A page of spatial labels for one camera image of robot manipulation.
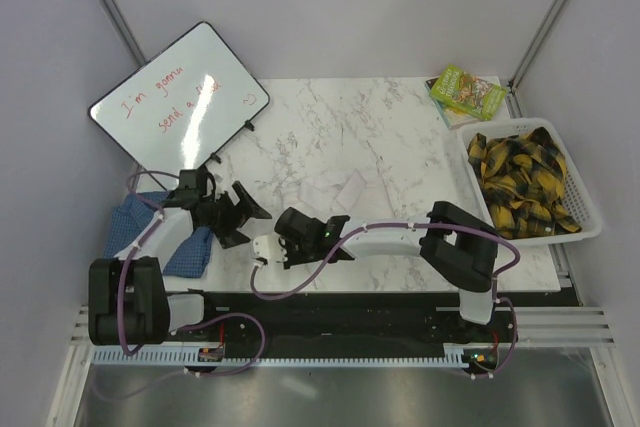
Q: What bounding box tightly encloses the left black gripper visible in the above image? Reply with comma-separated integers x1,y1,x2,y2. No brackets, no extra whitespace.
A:
200,182,270,249

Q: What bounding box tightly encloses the white long sleeve shirt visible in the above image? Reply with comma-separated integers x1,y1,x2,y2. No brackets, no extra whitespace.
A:
296,169,393,217

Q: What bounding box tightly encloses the white slotted cable duct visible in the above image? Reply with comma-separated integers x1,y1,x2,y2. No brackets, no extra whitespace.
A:
91,344,494,368

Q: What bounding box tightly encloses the yellow black plaid shirt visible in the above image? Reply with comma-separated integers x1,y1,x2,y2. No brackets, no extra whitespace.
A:
467,127,582,240

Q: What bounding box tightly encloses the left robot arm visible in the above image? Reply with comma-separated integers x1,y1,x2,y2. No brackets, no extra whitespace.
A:
88,167,271,356

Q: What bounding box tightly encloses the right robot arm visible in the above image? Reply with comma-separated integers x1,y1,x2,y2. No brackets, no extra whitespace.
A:
275,201,498,341

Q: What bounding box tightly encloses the blue checkered folded shirt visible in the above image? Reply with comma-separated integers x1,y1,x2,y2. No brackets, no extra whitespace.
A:
103,194,214,279

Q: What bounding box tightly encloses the white dry-erase board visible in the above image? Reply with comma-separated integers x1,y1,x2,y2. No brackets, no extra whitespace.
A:
88,21,270,174

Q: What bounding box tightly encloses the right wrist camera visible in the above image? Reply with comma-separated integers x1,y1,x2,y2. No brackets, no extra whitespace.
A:
251,233,288,264

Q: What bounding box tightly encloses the white plastic basket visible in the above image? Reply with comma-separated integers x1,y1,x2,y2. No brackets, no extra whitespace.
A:
455,118,602,248

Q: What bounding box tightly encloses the green book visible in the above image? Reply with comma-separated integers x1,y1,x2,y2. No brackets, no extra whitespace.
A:
425,65,507,130

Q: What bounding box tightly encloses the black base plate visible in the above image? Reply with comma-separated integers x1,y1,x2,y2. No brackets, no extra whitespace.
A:
160,290,521,359

